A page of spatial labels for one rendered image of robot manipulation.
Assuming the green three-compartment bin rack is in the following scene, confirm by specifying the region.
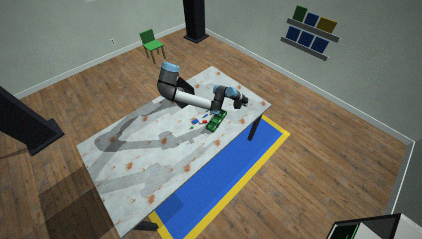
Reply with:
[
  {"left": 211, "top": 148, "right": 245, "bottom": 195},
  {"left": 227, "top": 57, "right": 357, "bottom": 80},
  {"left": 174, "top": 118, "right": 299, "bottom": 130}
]
[{"left": 206, "top": 109, "right": 227, "bottom": 133}]

